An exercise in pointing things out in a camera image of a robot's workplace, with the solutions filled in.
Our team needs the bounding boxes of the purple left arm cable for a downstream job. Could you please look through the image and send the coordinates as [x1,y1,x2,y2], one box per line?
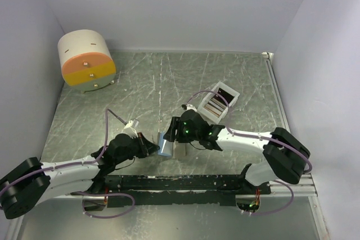
[0,107,133,198]

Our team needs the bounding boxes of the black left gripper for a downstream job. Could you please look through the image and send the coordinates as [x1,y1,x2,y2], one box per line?
[115,131,160,164]

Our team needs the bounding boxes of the aluminium frame rail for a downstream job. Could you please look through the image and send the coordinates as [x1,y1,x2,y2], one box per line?
[262,52,318,197]

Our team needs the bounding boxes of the round drawer cabinet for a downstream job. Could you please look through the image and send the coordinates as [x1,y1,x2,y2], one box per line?
[57,29,116,92]

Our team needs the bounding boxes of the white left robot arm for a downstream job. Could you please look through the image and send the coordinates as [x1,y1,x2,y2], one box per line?
[1,133,160,220]

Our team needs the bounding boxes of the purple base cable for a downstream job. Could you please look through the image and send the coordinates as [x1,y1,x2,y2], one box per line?
[74,191,136,219]
[241,179,295,217]

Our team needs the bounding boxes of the blue silver card holder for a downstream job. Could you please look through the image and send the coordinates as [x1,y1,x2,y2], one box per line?
[157,132,186,159]

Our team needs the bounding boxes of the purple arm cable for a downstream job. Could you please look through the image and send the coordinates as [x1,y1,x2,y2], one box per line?
[185,90,313,175]
[0,107,133,198]

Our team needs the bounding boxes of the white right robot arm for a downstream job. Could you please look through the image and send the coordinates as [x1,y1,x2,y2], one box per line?
[163,110,312,194]

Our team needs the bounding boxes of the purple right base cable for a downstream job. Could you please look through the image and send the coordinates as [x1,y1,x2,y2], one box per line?
[241,179,295,217]

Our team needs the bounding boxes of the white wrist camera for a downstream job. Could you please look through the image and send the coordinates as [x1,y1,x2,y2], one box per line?
[181,104,197,112]
[122,119,139,138]

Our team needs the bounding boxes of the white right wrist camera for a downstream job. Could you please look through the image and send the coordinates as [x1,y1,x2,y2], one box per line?
[181,104,197,112]

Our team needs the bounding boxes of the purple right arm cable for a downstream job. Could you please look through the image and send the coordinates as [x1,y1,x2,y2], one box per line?
[185,90,313,175]

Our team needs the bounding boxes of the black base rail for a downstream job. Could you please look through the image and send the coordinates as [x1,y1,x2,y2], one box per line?
[85,174,271,206]

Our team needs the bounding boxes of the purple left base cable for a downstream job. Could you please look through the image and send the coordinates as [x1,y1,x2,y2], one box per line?
[74,191,136,219]

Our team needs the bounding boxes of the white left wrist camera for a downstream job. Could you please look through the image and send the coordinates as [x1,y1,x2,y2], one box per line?
[122,119,139,138]

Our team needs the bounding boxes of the white card tray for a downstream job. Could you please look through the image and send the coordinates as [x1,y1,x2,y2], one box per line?
[197,81,240,124]

